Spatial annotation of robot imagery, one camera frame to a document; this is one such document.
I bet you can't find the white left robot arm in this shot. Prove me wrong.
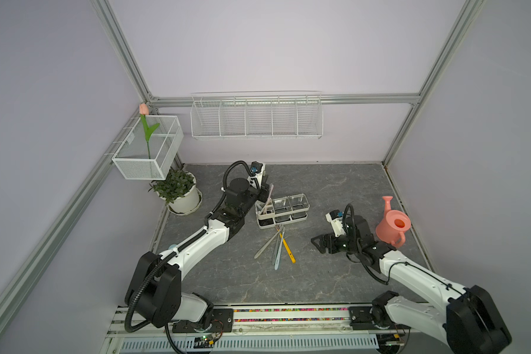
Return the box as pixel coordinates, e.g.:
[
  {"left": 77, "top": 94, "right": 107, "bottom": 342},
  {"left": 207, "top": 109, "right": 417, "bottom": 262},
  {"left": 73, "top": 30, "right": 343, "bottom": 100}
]
[{"left": 124, "top": 176, "right": 270, "bottom": 333}]

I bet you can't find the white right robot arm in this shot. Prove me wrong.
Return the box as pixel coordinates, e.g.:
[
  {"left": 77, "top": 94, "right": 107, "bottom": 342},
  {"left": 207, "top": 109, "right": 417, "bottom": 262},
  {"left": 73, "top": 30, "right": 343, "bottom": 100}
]
[{"left": 311, "top": 210, "right": 513, "bottom": 353}]

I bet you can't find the yellow toothbrush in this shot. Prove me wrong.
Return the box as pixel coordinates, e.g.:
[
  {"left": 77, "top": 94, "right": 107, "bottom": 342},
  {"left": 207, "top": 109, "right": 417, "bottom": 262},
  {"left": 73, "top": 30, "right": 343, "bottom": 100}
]
[{"left": 281, "top": 232, "right": 296, "bottom": 264}]

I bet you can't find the beige toothbrush holder tray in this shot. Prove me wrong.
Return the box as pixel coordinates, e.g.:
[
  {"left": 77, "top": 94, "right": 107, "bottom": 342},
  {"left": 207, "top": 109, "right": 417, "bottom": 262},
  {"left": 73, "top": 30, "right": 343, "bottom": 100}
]
[{"left": 255, "top": 193, "right": 310, "bottom": 230}]

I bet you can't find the grey toothbrush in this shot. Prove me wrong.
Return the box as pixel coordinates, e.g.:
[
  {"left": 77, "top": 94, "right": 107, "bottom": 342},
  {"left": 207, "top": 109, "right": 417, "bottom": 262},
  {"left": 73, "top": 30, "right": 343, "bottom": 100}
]
[{"left": 271, "top": 236, "right": 280, "bottom": 267}]

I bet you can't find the pink watering can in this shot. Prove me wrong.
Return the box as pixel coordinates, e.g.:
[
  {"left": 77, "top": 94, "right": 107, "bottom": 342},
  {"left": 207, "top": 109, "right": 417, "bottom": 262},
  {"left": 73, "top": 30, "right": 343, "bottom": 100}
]
[{"left": 376, "top": 196, "right": 412, "bottom": 248}]

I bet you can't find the potted green plant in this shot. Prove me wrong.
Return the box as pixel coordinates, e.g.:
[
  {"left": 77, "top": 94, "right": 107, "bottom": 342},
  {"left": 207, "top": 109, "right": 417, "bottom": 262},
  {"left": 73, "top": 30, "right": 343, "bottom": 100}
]
[{"left": 150, "top": 170, "right": 202, "bottom": 216}]

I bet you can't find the artificial pink tulip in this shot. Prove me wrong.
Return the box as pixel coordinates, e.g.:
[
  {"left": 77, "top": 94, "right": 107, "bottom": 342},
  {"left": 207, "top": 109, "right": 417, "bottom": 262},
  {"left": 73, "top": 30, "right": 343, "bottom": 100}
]
[{"left": 139, "top": 103, "right": 160, "bottom": 159}]

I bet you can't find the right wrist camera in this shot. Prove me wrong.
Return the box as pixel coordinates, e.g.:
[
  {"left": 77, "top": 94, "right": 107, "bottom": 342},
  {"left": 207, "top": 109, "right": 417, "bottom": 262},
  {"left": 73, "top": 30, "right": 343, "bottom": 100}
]
[{"left": 325, "top": 209, "right": 346, "bottom": 237}]

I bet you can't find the long white wire shelf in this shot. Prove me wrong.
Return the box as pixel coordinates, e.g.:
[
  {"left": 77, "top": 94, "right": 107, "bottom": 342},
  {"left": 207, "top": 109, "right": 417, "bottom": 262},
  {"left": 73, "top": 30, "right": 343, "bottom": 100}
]
[{"left": 190, "top": 91, "right": 324, "bottom": 140}]

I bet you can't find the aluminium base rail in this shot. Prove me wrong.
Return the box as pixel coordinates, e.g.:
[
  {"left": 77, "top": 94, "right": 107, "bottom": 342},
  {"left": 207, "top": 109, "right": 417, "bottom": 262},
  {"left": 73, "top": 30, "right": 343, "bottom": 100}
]
[{"left": 99, "top": 302, "right": 483, "bottom": 354}]

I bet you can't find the white wire basket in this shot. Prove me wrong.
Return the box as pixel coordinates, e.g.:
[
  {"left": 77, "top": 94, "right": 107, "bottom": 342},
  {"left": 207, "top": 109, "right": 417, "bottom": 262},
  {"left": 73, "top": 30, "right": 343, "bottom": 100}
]
[{"left": 112, "top": 115, "right": 184, "bottom": 181}]

